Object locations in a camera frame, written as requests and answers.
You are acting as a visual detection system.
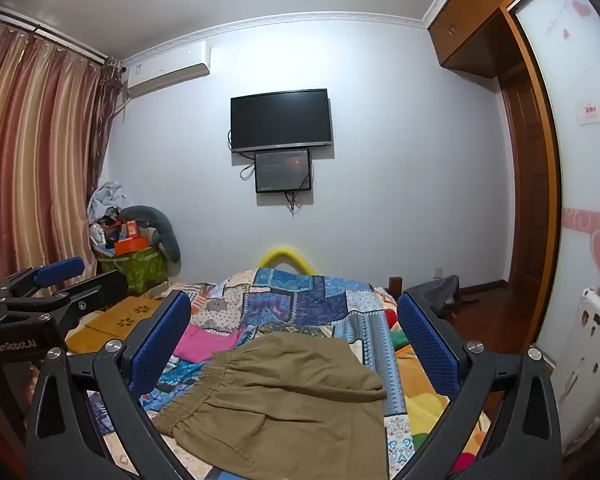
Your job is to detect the grey plush pillow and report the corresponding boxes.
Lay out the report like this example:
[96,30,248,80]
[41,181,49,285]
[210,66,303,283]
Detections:
[122,205,182,263]

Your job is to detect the curtain rail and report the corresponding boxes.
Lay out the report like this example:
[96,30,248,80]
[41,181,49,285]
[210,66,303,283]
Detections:
[0,7,108,63]

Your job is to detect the frosted glass sliding door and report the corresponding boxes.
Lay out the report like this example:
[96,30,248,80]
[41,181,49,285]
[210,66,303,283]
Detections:
[510,0,600,361]

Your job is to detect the wooden overhead cabinet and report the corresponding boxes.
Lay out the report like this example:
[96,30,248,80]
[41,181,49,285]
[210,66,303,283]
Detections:
[427,0,563,81]

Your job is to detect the blue patchwork blanket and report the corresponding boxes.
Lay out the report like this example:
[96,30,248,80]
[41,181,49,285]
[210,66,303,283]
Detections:
[87,267,491,480]

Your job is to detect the colourful fleece blanket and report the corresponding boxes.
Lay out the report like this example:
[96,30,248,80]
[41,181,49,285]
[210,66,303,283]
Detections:
[380,285,491,480]

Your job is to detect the black cable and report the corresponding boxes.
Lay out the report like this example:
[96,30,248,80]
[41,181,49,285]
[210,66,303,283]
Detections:
[285,189,306,218]

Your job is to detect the pink cloth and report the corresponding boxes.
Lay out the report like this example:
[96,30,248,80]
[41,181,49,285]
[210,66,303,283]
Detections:
[172,324,243,363]

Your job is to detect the brown wooden door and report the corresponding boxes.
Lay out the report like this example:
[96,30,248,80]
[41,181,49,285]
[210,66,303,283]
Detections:
[497,72,556,291]

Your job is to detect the yellow foam tube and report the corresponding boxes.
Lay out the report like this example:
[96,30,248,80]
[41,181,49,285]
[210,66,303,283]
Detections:
[257,246,316,276]

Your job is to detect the green storage basket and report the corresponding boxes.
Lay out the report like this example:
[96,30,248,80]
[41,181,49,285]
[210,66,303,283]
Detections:
[96,245,170,296]

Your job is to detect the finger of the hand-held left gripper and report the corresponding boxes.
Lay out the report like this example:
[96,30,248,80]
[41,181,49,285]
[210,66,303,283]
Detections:
[0,270,130,333]
[0,256,87,298]

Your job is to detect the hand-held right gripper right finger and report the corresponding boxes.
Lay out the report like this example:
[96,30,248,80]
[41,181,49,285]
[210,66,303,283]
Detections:
[395,292,565,480]

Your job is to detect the light grey cloth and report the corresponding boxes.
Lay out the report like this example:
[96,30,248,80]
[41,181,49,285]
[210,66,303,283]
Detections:
[89,181,131,221]

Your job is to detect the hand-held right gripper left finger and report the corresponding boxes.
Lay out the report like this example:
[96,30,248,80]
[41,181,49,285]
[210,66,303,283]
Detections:
[24,290,216,480]

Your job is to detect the orange box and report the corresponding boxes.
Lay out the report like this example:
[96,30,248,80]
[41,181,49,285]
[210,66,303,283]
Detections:
[114,236,153,256]

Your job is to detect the small black monitor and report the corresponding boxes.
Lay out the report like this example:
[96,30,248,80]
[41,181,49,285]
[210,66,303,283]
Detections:
[254,149,313,194]

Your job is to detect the white air conditioner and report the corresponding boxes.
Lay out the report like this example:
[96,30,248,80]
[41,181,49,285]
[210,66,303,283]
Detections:
[122,40,212,100]

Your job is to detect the wooden board with flower cutouts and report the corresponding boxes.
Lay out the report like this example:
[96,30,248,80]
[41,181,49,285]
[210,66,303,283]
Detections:
[65,296,168,356]

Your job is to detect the pink striped curtain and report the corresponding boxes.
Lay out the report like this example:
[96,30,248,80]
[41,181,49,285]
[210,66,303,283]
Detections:
[0,20,121,286]

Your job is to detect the olive green pants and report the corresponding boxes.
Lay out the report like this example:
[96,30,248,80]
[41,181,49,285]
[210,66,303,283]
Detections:
[152,332,388,480]

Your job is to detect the black wall television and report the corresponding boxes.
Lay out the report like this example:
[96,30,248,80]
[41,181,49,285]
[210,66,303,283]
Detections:
[230,88,331,153]

